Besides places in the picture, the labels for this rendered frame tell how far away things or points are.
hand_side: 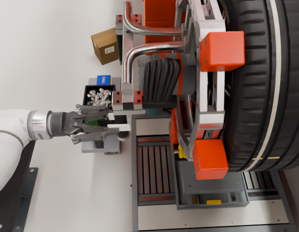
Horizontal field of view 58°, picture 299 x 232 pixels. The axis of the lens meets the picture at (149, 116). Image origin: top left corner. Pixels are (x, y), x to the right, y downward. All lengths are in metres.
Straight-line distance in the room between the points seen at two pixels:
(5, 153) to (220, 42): 0.58
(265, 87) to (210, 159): 0.22
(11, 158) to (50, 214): 0.91
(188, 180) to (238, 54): 0.92
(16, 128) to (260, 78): 0.64
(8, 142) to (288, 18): 0.74
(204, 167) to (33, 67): 1.82
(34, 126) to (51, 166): 0.94
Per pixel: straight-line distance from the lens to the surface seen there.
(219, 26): 0.68
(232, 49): 0.58
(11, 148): 0.79
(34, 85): 2.17
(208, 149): 0.73
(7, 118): 0.85
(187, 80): 0.86
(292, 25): 0.69
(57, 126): 0.82
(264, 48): 0.65
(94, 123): 1.04
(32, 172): 1.76
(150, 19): 1.30
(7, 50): 2.54
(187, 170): 1.41
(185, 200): 1.44
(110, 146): 1.22
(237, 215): 1.55
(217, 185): 1.41
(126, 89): 0.67
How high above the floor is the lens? 1.52
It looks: 56 degrees down
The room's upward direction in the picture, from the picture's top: straight up
